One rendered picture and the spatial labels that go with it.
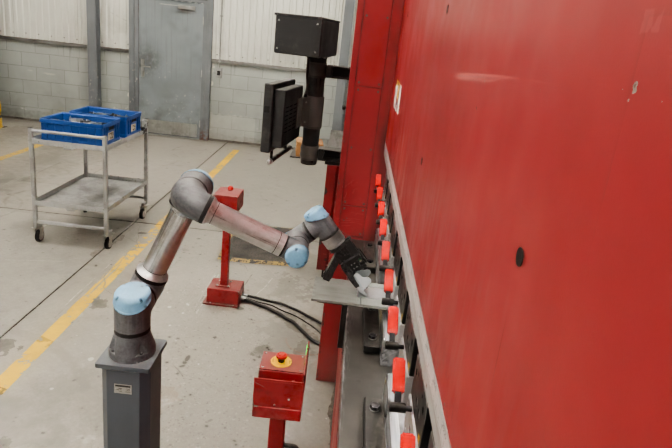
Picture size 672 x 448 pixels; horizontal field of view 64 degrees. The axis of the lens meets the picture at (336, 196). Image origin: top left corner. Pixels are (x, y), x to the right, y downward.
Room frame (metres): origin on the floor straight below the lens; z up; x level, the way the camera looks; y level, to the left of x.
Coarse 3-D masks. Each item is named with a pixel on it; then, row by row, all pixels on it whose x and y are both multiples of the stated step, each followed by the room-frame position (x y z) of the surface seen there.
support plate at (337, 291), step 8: (320, 280) 1.83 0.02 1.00; (336, 280) 1.84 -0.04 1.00; (344, 280) 1.85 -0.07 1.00; (320, 288) 1.76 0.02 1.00; (328, 288) 1.77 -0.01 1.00; (336, 288) 1.77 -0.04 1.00; (344, 288) 1.78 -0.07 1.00; (352, 288) 1.79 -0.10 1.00; (312, 296) 1.69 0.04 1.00; (320, 296) 1.70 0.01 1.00; (328, 296) 1.71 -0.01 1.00; (336, 296) 1.71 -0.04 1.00; (344, 296) 1.72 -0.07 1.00; (352, 296) 1.73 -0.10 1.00; (344, 304) 1.68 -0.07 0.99; (352, 304) 1.68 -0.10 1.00; (360, 304) 1.68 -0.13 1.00; (368, 304) 1.68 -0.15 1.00; (376, 304) 1.69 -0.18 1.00
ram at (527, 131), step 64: (448, 0) 1.19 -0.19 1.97; (512, 0) 0.67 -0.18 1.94; (576, 0) 0.47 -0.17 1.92; (640, 0) 0.36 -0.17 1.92; (448, 64) 1.06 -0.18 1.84; (512, 64) 0.62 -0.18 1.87; (576, 64) 0.44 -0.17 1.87; (640, 64) 0.34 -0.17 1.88; (448, 128) 0.94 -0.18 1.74; (512, 128) 0.57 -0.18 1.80; (576, 128) 0.41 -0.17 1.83; (640, 128) 0.32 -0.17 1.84; (448, 192) 0.85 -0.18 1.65; (512, 192) 0.52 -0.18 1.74; (576, 192) 0.38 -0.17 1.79; (640, 192) 0.30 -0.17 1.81; (448, 256) 0.76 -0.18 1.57; (512, 256) 0.48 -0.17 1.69; (576, 256) 0.36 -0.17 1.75; (640, 256) 0.28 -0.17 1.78; (448, 320) 0.69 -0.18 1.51; (512, 320) 0.45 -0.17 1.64; (576, 320) 0.33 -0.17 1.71; (640, 320) 0.27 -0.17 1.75; (448, 384) 0.62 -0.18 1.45; (512, 384) 0.41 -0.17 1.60; (576, 384) 0.31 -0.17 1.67; (640, 384) 0.25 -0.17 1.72
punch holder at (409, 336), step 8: (408, 304) 1.06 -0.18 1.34; (408, 312) 1.04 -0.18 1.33; (408, 320) 1.02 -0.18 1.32; (408, 328) 1.01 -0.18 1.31; (408, 336) 0.99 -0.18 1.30; (408, 344) 0.98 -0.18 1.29; (416, 344) 0.91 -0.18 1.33; (400, 352) 1.04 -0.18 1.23; (408, 352) 0.96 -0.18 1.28; (416, 352) 0.91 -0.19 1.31; (408, 360) 0.94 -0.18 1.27; (408, 376) 0.92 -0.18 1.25; (408, 384) 0.91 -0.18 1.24; (408, 392) 0.91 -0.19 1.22
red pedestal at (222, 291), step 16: (224, 192) 3.40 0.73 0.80; (240, 192) 3.44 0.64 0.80; (240, 208) 3.45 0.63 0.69; (224, 240) 3.40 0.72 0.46; (224, 256) 3.40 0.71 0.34; (224, 272) 3.40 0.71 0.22; (208, 288) 3.34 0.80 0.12; (224, 288) 3.37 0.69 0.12; (240, 288) 3.40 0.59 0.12; (208, 304) 3.33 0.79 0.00; (224, 304) 3.34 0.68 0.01
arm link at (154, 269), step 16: (192, 176) 1.68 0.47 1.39; (208, 176) 1.76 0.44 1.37; (208, 192) 1.69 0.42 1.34; (176, 224) 1.69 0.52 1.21; (160, 240) 1.69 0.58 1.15; (176, 240) 1.70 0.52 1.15; (160, 256) 1.69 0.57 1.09; (144, 272) 1.68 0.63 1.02; (160, 272) 1.70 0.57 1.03; (160, 288) 1.70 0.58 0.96
